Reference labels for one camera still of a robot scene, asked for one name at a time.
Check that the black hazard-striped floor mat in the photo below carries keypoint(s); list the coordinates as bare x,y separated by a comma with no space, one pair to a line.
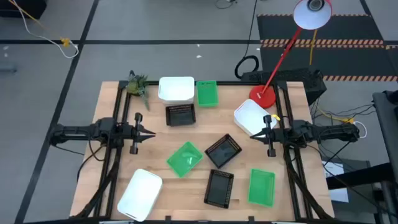
342,28

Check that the white plastic basket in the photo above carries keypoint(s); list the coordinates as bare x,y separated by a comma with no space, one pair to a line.
140,195
250,116
176,90

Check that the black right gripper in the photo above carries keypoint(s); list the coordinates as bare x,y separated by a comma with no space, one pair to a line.
275,137

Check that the potted succulent plant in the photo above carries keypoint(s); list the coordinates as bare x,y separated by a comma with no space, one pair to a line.
136,85

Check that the red desk lamp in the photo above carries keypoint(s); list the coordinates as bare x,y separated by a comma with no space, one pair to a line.
262,97

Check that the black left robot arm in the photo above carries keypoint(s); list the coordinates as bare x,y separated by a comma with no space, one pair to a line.
77,130

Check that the white paper sheet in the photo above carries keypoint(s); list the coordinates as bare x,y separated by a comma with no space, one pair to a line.
334,169
339,195

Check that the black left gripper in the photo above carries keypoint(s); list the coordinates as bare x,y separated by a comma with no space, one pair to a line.
136,146

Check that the black slotted plastic basket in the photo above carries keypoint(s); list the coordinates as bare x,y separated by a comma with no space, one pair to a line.
223,151
219,189
180,115

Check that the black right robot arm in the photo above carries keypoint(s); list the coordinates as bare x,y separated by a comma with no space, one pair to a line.
329,132

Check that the dark grey side table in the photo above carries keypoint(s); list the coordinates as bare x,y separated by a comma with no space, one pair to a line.
387,124

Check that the black box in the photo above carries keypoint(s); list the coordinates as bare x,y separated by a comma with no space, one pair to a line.
21,7

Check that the green mesh plastic basket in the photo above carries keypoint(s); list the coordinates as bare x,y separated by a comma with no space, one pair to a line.
207,94
184,159
261,188

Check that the black aluminium table frame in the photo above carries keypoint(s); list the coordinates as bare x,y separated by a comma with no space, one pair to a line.
236,83

